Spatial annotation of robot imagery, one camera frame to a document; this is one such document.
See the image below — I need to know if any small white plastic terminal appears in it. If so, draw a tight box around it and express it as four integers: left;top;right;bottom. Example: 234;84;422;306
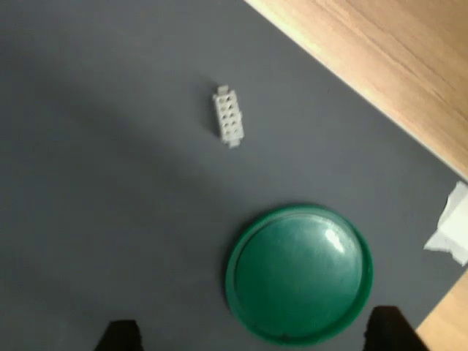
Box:
211;84;246;149

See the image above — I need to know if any round green lid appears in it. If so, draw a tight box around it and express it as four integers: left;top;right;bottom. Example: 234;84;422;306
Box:
224;203;375;347

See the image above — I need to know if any white tape piece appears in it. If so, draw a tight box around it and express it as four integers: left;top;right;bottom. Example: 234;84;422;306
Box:
423;180;468;267

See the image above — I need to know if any dark grey mat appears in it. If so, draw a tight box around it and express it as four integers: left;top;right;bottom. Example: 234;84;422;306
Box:
0;0;468;351

